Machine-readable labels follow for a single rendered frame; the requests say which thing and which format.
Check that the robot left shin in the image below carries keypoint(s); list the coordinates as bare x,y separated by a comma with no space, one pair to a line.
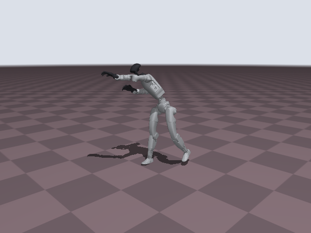
180,143

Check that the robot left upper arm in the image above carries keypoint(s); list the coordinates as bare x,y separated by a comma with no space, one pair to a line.
145,78

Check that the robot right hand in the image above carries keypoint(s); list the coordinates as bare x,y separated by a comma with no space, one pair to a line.
129,88

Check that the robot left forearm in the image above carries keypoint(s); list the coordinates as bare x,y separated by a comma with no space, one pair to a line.
124,77

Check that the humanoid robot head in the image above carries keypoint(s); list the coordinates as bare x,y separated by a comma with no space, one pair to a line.
135,68

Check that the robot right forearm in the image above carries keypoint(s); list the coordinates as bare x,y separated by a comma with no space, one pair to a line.
139,91

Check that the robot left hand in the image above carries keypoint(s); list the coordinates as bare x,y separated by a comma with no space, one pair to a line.
110,74

